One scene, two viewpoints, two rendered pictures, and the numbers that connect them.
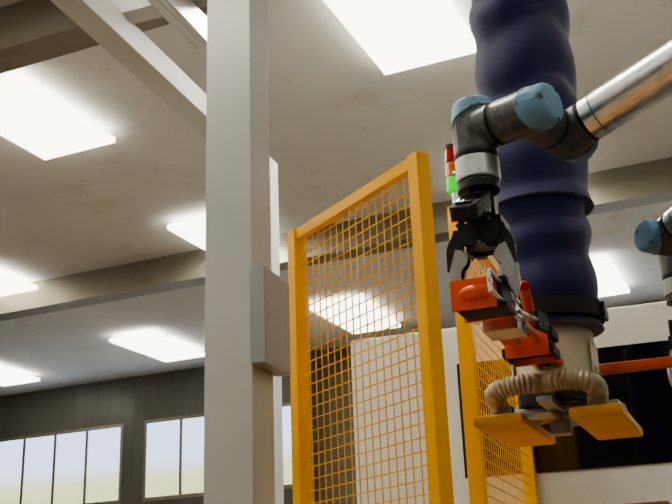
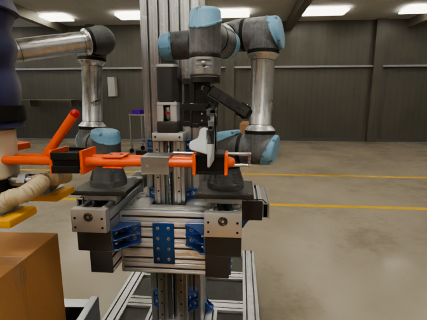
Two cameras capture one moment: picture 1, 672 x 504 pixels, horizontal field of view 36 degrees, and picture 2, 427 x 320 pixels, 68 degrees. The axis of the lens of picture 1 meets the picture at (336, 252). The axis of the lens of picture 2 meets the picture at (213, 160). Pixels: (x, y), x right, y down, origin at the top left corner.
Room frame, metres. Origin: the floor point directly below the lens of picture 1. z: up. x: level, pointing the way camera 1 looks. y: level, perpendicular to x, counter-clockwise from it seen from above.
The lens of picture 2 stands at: (1.82, 0.50, 1.38)
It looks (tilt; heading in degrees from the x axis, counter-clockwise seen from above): 11 degrees down; 251
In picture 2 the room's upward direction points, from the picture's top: straight up
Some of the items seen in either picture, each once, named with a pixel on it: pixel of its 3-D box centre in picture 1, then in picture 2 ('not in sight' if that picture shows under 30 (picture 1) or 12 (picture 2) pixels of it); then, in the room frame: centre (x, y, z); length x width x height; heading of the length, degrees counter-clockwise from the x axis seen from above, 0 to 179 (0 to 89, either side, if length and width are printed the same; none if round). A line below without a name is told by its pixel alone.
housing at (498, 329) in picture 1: (503, 322); (157, 163); (1.70, -0.28, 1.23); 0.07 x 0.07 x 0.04; 68
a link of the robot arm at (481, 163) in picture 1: (476, 174); (204, 68); (1.59, -0.24, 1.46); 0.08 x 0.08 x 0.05
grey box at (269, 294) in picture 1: (270, 321); not in sight; (3.02, 0.21, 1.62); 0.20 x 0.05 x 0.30; 161
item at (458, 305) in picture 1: (479, 299); (211, 162); (1.58, -0.23, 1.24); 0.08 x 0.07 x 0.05; 158
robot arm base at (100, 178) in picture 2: not in sight; (108, 172); (1.83, -0.87, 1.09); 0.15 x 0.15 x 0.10
